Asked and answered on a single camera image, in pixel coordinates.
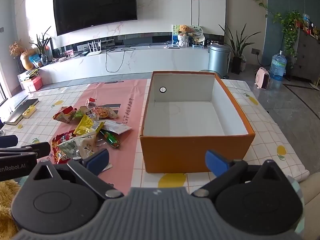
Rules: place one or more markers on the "beige sofa cushion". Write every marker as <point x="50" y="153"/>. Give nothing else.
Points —
<point x="311" y="200"/>

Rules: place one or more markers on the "tall potted plant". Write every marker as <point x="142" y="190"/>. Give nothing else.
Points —
<point x="236" y="65"/>

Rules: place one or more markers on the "white and green snack packet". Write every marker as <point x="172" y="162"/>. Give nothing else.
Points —
<point x="75" y="146"/>

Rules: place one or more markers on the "hanging green vine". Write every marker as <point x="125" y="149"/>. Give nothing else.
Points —
<point x="290" y="25"/>

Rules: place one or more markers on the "dried flowers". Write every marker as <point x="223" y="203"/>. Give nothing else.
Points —
<point x="16" y="47"/>

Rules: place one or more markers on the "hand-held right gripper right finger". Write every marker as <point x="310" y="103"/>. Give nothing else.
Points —
<point x="215" y="162"/>

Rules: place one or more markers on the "white router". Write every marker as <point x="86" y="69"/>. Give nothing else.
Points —
<point x="95" y="51"/>

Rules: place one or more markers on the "black flat box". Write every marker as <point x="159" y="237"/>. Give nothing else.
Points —
<point x="22" y="107"/>

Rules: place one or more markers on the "clear glass chair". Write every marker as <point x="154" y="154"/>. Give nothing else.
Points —
<point x="217" y="73"/>

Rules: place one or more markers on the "yellow fluffy cloth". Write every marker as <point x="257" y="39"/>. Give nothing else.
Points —
<point x="7" y="205"/>

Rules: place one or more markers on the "pink space heater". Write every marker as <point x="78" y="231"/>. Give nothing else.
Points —
<point x="262" y="78"/>

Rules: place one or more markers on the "pink table mat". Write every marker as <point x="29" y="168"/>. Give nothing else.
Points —
<point x="70" y="92"/>

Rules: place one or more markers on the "orange printed snack packet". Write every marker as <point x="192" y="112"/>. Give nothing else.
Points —
<point x="103" y="112"/>

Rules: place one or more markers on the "brown teddy bear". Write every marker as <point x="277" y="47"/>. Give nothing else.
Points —
<point x="185" y="30"/>

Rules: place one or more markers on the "printed picture board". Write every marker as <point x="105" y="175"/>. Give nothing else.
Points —
<point x="175" y="33"/>

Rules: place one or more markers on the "silver trash can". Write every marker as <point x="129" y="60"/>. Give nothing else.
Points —
<point x="218" y="60"/>

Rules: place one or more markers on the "small clear red candy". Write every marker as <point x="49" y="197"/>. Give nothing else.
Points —
<point x="91" y="102"/>

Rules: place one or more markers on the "black wall television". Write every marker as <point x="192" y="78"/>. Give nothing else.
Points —
<point x="95" y="5"/>

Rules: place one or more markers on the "orange vase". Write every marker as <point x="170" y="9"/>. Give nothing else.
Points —
<point x="27" y="61"/>

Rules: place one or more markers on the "large red snack packet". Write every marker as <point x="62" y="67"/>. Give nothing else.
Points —
<point x="58" y="152"/>

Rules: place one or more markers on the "green sausage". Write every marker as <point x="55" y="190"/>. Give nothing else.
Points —
<point x="111" y="138"/>

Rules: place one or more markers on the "yellow snack packet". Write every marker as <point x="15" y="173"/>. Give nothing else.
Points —
<point x="87" y="125"/>

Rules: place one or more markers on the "pink storage box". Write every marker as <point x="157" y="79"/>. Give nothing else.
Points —
<point x="32" y="85"/>

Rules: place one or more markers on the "yellow small box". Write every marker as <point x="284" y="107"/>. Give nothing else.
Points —
<point x="28" y="112"/>

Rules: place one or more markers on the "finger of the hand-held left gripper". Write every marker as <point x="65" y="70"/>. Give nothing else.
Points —
<point x="37" y="148"/>
<point x="8" y="140"/>

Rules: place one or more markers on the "white marble television console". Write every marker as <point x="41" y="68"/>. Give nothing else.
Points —
<point x="150" y="60"/>

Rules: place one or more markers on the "checked lemon print tablecloth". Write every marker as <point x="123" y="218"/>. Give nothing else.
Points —
<point x="262" y="130"/>

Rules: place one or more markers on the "green leafy potted plant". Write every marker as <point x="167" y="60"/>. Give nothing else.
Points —
<point x="42" y="46"/>

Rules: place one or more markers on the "grey drawer cabinet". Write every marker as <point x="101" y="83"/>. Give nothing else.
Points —
<point x="307" y="55"/>

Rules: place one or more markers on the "stack of papers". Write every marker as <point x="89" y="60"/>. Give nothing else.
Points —
<point x="30" y="74"/>

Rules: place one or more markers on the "round painted fan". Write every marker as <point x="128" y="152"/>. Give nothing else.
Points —
<point x="197" y="32"/>

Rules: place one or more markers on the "blue water bottle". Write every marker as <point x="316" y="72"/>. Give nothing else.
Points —
<point x="277" y="66"/>

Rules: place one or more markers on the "white flat device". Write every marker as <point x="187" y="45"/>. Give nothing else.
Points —
<point x="173" y="46"/>

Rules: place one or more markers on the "orange cardboard box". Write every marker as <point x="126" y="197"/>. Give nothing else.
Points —
<point x="195" y="152"/>

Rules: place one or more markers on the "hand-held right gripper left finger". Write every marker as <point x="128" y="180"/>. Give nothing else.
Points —
<point x="97" y="160"/>

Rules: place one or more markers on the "wall socket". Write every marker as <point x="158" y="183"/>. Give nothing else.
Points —
<point x="255" y="51"/>

